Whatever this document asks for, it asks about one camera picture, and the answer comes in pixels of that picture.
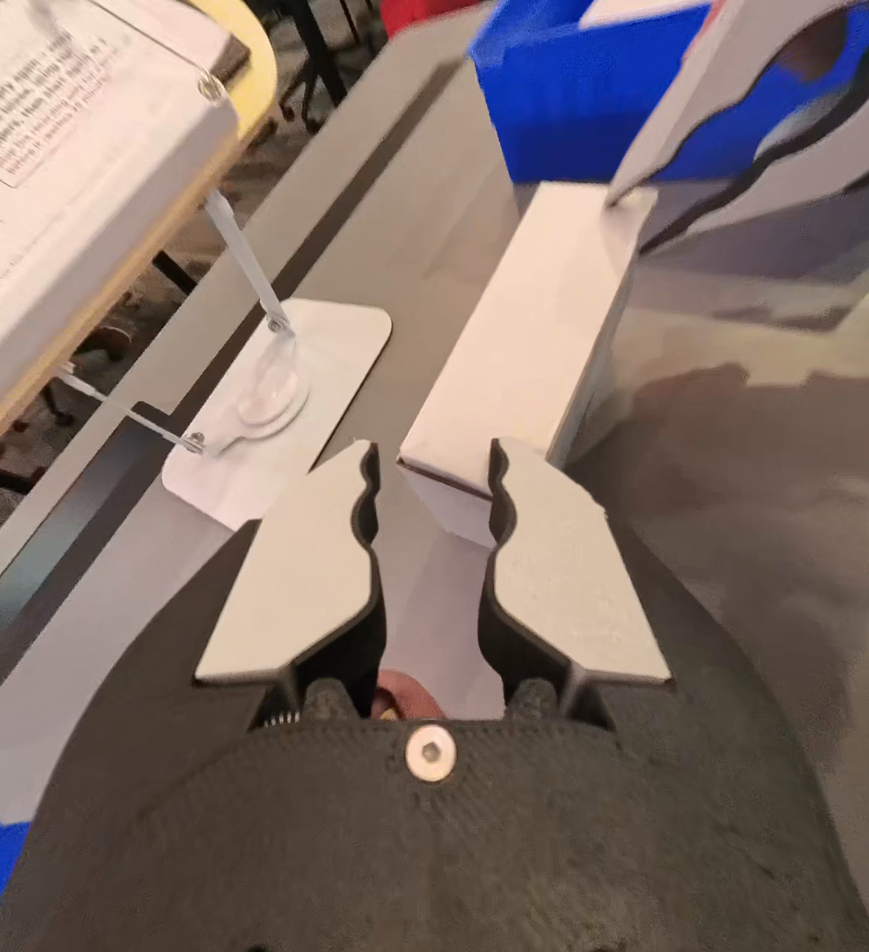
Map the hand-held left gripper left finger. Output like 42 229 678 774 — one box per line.
195 440 388 716

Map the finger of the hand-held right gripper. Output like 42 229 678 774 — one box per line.
638 52 869 254
607 0 844 208

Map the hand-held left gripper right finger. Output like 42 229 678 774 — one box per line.
477 437 675 716

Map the person's right hand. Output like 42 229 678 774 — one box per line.
780 15 852 75

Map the person's left hand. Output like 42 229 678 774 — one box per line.
375 669 446 720

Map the clear acrylic strut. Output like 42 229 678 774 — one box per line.
55 363 206 455
204 189 291 332

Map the red bag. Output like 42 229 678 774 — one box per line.
382 0 495 34

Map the black floor stand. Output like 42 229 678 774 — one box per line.
278 0 376 131

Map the clear acrylic clip plate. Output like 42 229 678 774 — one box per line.
0 59 240 417

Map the printed paper sheet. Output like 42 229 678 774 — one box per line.
0 0 216 328

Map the clear acrylic bracket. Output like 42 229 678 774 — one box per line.
204 327 310 456

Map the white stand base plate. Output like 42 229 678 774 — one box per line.
161 297 393 531

